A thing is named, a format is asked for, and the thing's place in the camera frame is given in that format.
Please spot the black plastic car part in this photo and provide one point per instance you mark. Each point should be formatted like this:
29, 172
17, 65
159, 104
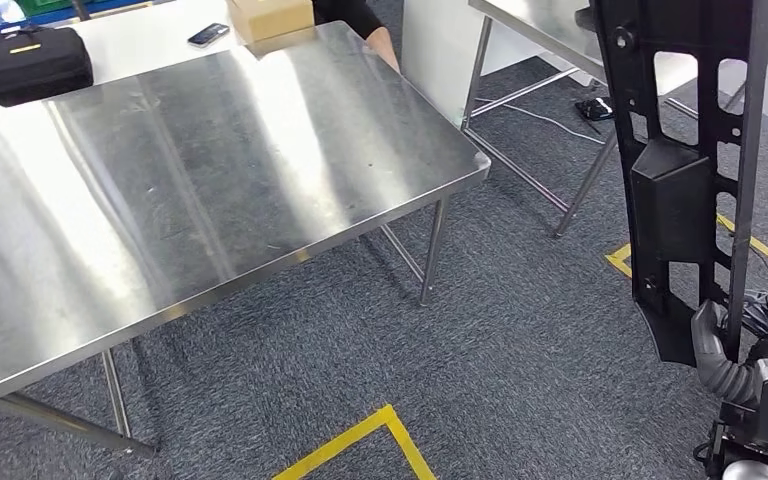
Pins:
672, 199

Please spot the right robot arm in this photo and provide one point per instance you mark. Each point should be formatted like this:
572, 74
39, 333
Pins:
755, 473

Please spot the yellow floor tape square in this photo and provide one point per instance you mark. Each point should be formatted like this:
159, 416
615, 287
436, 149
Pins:
619, 260
344, 438

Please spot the stainless steel table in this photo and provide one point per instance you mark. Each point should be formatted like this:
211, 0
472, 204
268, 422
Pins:
543, 26
225, 166

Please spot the white board panel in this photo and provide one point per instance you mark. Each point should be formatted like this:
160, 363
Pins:
437, 60

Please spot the person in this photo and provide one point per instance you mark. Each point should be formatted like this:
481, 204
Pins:
344, 13

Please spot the cardboard box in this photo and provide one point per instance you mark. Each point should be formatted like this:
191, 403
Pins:
271, 20

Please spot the black smartphone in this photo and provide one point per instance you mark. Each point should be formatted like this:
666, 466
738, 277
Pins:
208, 34

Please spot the black carrying case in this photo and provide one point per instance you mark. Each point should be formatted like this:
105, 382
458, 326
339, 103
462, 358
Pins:
33, 69

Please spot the green plastic bin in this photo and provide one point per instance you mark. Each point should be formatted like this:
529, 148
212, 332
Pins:
45, 6

